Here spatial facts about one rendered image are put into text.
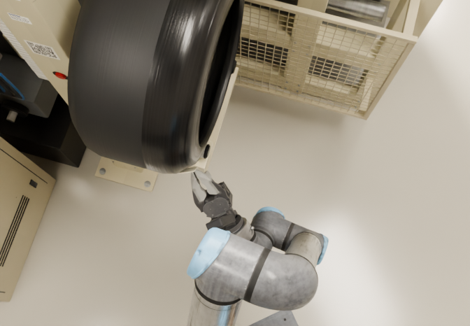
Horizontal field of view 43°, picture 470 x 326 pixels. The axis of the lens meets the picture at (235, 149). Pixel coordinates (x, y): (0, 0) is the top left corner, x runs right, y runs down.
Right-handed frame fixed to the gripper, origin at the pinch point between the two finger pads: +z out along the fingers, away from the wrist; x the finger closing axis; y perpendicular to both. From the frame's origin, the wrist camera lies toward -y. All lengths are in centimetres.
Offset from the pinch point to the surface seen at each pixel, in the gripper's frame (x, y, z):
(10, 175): -76, 51, 11
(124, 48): 8.9, -18.7, 40.6
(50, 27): -7, -7, 51
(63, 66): -17.1, 9.9, 40.2
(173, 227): -49, 78, -51
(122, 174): -60, 93, -24
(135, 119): 2.6, -20.2, 26.6
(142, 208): -58, 84, -39
